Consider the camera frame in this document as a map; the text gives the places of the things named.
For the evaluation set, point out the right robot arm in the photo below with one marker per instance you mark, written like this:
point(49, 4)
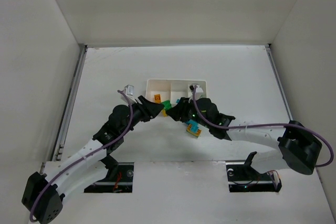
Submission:
point(291, 145)

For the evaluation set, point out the green and yellow lego block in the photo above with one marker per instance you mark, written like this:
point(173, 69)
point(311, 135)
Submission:
point(167, 105)

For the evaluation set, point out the yellow curved lego brick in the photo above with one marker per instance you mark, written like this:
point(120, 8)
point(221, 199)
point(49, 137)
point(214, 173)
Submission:
point(157, 98)

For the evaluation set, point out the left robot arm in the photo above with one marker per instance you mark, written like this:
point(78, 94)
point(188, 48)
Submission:
point(45, 194)

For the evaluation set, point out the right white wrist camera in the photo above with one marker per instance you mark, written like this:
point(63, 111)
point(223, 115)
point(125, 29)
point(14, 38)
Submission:
point(196, 91)

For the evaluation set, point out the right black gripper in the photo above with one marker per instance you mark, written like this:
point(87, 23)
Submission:
point(185, 108)

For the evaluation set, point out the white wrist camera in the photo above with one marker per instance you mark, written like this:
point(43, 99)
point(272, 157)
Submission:
point(128, 91)
point(196, 91)

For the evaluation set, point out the multicolor lego cluster with frog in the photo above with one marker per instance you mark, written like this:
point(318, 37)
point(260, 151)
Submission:
point(193, 128)

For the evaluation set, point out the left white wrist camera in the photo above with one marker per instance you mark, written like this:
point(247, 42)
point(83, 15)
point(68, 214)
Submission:
point(128, 91)

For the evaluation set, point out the white three-compartment tray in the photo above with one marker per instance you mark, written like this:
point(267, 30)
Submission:
point(172, 89)

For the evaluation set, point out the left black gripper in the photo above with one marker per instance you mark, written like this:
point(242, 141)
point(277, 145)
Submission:
point(143, 108)

